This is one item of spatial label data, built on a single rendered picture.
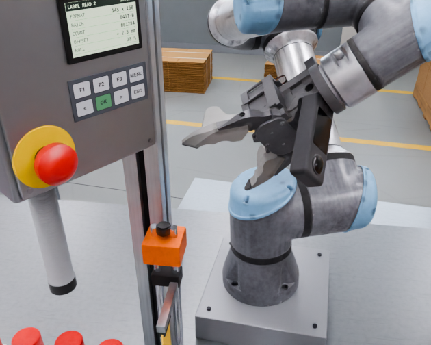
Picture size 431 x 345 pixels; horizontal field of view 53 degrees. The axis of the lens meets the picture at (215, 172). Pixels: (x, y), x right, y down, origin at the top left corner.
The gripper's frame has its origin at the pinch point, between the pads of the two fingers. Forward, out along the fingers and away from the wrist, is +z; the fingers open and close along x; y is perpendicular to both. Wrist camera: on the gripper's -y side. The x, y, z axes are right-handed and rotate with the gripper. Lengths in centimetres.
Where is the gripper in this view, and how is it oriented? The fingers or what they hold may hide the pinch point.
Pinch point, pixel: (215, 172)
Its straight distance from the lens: 63.6
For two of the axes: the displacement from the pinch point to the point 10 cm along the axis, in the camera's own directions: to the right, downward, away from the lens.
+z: -7.7, 4.9, 4.1
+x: -6.2, -4.4, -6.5
